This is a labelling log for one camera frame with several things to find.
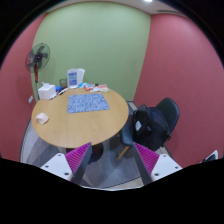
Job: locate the black chair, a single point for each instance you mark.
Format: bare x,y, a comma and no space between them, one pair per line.
171,112

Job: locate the large clear plastic jug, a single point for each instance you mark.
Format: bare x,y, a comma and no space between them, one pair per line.
75,77

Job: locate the black standing fan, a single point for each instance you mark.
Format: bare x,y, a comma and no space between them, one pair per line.
37,58

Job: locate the round wooden table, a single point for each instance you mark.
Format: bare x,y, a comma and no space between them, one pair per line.
71,130

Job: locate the orange white snack packets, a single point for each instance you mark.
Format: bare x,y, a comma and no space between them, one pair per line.
96,88

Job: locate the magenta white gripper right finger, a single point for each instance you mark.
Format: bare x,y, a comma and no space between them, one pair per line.
152,166

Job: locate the black backpack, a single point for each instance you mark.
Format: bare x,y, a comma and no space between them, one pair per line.
149,127

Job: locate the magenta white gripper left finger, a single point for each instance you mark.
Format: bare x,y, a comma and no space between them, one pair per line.
70,166

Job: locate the white wall socket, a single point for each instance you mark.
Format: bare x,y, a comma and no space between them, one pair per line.
30,99

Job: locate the white tissue box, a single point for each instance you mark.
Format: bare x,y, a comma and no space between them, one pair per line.
46,91

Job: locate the pale pink computer mouse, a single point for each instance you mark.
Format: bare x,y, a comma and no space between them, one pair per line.
42,118

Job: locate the blue patterned mouse pad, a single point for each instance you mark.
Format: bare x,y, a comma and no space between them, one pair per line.
87,103

